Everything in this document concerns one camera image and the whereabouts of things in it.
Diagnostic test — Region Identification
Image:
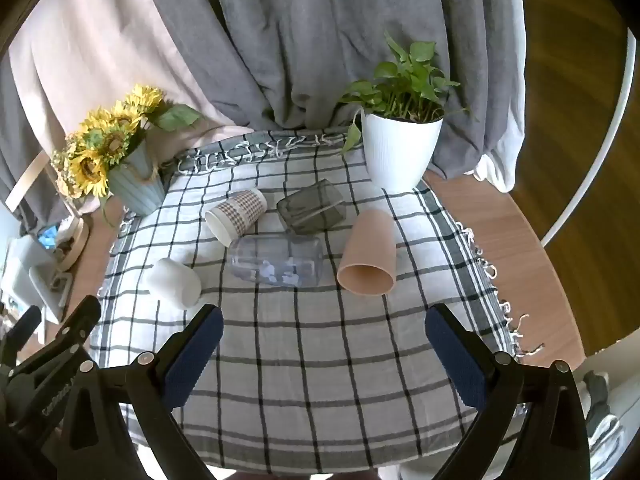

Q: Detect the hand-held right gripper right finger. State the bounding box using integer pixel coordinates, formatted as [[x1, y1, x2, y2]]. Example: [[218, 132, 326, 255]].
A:
[[424, 303, 592, 480]]

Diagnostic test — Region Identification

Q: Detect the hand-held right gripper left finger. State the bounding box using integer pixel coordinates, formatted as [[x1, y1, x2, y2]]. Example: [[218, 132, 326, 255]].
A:
[[50, 304, 224, 480]]

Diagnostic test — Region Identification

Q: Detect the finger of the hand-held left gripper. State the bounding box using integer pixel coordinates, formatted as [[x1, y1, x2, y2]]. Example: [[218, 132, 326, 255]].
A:
[[2, 305, 43, 351], [52, 295, 103, 353]]

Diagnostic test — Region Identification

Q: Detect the white ceramic cup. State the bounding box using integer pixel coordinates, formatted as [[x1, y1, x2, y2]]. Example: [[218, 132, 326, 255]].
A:
[[146, 257, 202, 310]]

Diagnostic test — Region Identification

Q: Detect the clear glass cup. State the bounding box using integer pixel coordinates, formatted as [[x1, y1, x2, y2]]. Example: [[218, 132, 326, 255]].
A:
[[228, 233, 324, 288]]

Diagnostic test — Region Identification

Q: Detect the beige plastic cup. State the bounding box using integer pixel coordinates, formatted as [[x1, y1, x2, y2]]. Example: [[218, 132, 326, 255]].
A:
[[336, 209, 397, 296]]

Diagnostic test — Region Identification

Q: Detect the houndstooth paper cup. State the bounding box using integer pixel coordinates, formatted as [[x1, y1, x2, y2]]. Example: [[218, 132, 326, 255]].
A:
[[204, 188, 269, 248]]

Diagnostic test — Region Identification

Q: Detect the dark grey glass cup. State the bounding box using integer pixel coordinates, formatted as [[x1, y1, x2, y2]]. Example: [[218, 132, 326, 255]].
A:
[[276, 179, 347, 234]]

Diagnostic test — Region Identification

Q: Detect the white box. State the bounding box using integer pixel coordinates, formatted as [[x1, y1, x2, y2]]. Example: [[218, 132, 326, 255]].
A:
[[27, 262, 73, 325]]

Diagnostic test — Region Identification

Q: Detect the round wooden tray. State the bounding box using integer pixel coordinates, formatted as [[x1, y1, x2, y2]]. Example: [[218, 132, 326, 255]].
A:
[[47, 216, 92, 268]]

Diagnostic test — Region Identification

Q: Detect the grey checkered tablecloth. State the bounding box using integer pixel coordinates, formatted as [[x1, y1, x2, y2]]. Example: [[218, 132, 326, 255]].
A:
[[89, 128, 545, 476]]

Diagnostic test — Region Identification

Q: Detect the grey striped cloth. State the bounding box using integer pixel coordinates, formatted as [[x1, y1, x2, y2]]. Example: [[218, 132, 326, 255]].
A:
[[582, 370, 628, 466]]

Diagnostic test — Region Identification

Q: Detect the sunflower bouquet in blue vase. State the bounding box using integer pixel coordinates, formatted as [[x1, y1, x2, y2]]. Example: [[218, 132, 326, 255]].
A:
[[50, 85, 202, 217]]

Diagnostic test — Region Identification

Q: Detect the green plant in white pot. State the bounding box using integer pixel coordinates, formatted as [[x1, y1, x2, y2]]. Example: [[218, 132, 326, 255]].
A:
[[336, 31, 471, 194]]

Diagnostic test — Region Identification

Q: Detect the white curtain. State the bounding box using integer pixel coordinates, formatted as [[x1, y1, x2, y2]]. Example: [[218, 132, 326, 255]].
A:
[[472, 0, 527, 193]]

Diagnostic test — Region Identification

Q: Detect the pink cloth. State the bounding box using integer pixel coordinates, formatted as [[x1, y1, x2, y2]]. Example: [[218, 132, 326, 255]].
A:
[[9, 0, 251, 213]]

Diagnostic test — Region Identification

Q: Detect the white curved tube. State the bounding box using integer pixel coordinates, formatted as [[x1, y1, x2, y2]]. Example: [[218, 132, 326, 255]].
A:
[[541, 24, 637, 248]]

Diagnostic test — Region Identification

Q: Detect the grey curtain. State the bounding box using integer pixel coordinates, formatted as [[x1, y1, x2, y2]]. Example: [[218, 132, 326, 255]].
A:
[[0, 0, 523, 223]]

